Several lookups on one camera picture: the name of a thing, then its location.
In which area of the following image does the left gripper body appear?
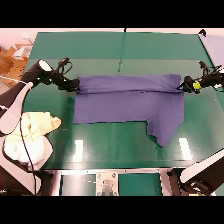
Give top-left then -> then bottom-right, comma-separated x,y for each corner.
58,75 -> 82,93

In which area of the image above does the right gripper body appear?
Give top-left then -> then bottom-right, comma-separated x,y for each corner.
180,75 -> 202,94

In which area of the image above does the purple T-shirt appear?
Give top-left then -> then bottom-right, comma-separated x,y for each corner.
72,73 -> 186,148

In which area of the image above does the cream garment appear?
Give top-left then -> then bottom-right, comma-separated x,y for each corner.
19,111 -> 63,138

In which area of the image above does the white garment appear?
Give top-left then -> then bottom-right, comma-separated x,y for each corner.
2,132 -> 54,168

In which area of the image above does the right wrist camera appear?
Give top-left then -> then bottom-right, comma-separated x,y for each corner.
198,60 -> 215,77

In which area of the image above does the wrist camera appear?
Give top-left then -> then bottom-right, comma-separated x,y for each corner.
56,56 -> 74,76
198,60 -> 215,77

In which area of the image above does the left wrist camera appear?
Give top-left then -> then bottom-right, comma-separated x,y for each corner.
56,56 -> 74,76

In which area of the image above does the black cable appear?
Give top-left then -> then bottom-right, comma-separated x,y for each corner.
18,113 -> 39,197

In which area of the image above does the silver frame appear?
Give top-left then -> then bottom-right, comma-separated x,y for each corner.
42,167 -> 175,197

